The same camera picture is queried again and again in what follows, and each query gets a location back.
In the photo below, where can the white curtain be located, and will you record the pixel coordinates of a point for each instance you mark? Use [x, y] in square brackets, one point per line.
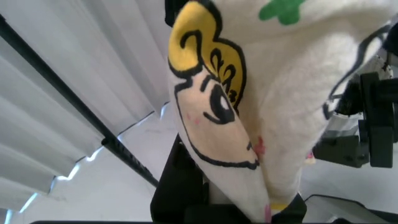
[109, 46]

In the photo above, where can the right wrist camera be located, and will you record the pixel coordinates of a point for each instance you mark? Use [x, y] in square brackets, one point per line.
[339, 152]

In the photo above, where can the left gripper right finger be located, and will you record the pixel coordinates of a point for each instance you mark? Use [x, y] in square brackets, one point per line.
[292, 211]

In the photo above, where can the black short-sleeved shirt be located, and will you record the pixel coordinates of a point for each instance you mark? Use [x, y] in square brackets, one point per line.
[172, 9]

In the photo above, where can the cream printed garment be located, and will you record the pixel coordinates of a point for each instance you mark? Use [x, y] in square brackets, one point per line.
[280, 93]

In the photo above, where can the black clothes rack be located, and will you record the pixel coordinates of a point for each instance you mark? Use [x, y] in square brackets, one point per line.
[62, 90]

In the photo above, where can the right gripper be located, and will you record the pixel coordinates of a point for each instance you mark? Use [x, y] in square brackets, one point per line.
[381, 124]

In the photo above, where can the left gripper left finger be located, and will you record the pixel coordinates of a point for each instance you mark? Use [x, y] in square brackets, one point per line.
[177, 186]

